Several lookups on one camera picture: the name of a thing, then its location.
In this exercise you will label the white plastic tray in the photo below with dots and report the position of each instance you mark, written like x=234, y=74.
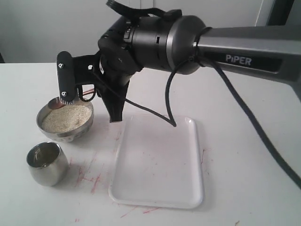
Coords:
x=158, y=165

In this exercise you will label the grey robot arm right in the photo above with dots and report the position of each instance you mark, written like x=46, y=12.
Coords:
x=268, y=52

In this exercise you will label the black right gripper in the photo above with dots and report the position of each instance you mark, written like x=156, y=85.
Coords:
x=110, y=68

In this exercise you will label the small steel cup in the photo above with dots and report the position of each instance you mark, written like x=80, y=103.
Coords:
x=47, y=163

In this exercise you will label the brown wooden spoon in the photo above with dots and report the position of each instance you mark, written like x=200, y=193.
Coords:
x=80, y=95

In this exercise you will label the steel bowl of grain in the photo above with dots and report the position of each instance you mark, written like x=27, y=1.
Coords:
x=66, y=123

